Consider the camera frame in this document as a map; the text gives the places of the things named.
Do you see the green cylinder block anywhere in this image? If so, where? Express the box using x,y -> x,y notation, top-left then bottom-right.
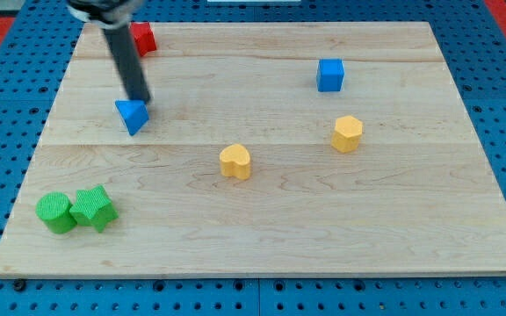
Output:
35,191 -> 77,234

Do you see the light wooden board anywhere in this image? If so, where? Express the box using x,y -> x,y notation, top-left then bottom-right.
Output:
0,22 -> 506,279

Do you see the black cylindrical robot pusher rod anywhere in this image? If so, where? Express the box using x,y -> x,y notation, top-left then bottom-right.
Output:
103,24 -> 151,104

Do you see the blue cube block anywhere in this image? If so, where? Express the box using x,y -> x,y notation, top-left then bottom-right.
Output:
316,59 -> 344,92

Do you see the red block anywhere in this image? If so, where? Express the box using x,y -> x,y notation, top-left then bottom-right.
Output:
130,22 -> 157,57

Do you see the green star block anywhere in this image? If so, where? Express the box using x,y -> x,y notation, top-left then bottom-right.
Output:
69,185 -> 119,233

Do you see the yellow heart block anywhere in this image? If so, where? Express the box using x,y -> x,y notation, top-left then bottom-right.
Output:
219,143 -> 251,180

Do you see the yellow hexagon block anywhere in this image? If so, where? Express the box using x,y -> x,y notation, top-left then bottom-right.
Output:
331,116 -> 364,153

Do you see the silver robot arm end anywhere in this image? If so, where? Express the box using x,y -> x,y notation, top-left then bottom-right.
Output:
66,0 -> 144,29

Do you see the blue triangle block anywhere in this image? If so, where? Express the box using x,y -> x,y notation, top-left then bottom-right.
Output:
115,100 -> 149,136

